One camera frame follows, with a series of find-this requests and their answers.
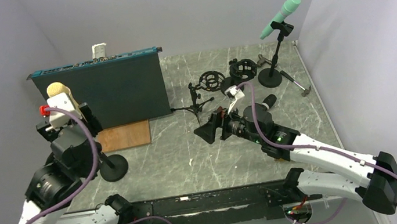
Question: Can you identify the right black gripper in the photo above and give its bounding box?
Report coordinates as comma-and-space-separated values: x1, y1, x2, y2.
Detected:
191, 97, 265, 154

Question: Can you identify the black tripod shock mount stand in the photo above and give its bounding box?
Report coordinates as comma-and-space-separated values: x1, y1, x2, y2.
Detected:
166, 69, 230, 131

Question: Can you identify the cream yellow microphone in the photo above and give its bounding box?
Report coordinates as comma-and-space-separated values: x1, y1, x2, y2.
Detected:
46, 82, 79, 109

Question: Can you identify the black condenser microphone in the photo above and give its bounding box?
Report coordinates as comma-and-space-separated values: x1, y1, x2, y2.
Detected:
261, 94, 277, 111

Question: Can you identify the black round-base clip stand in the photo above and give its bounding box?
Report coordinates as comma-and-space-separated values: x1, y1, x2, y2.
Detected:
258, 21, 294, 88

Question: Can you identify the mint green microphone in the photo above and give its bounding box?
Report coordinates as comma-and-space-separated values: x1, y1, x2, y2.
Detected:
259, 0, 301, 40

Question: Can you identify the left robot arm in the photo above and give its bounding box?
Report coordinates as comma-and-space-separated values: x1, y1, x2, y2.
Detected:
19, 103, 134, 224

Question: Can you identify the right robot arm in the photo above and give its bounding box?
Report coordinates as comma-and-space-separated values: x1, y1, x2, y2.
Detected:
194, 102, 397, 215

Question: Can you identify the brown wooden board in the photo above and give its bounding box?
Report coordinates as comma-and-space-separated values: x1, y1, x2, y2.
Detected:
97, 120, 151, 153

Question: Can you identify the dark rack unit blue edge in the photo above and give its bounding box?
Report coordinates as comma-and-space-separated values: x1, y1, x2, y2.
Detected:
28, 46, 171, 129

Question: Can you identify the grey metal clamp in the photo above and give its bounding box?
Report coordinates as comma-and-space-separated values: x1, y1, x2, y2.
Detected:
256, 53, 272, 68

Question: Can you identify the white block behind rack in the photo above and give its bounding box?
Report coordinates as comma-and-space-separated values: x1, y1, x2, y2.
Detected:
91, 42, 107, 59

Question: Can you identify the small grey hammer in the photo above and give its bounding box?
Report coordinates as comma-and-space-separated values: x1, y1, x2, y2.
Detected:
280, 70, 311, 97

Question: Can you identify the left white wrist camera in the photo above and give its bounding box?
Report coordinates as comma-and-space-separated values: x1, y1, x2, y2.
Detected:
39, 93, 81, 129

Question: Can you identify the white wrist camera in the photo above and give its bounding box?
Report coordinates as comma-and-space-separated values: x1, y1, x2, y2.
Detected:
39, 93, 81, 129
225, 85, 245, 114

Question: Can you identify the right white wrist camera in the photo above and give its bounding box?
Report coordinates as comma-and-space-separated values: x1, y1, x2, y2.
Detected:
225, 85, 245, 114

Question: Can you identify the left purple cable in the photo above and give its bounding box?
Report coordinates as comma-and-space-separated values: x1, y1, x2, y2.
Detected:
0, 101, 109, 224

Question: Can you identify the purple cable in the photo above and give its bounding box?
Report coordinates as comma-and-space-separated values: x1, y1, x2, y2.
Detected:
0, 101, 109, 224
235, 60, 397, 224

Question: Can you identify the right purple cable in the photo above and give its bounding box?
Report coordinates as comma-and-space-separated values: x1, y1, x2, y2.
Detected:
235, 60, 397, 224

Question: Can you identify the black round-base shock mount stand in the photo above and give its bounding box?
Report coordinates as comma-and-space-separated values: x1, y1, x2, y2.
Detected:
220, 58, 257, 94

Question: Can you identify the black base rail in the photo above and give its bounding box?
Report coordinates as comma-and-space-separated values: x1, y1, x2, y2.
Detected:
118, 179, 307, 224

